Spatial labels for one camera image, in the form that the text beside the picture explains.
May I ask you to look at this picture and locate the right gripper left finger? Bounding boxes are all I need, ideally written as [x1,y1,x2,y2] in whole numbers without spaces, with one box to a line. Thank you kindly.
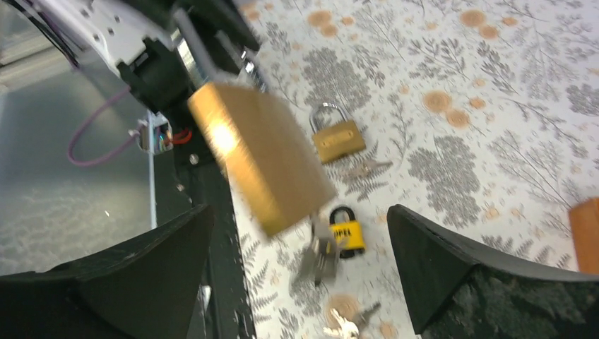
[1,212,203,338]

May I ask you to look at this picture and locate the orange wooden compartment tray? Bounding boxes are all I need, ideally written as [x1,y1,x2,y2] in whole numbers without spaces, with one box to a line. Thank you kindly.
[569,197,598,275]

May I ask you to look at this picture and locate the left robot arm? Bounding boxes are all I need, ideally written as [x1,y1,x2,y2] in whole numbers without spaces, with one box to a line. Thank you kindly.
[10,1,267,119]

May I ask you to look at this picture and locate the keys of padlock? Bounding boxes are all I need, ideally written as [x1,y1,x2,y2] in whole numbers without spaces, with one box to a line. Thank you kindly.
[292,213,348,287]

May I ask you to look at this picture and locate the floral table mat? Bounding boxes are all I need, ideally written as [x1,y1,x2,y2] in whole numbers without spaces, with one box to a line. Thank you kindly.
[234,1,598,338]

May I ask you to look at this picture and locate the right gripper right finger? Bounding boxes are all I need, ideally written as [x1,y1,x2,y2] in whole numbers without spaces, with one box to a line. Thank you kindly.
[387,205,598,338]

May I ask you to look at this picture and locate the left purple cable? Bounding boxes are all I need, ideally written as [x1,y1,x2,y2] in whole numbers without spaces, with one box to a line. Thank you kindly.
[67,86,146,167]

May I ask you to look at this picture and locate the brass padlock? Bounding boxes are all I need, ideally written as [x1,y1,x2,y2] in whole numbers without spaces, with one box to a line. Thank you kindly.
[309,102,367,164]
[172,8,337,237]

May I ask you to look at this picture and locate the yellow padlock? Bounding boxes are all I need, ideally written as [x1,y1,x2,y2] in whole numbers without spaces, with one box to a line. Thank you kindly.
[329,206,366,259]

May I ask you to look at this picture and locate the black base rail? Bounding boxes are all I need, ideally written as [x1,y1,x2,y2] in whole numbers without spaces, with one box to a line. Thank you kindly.
[148,113,256,338]

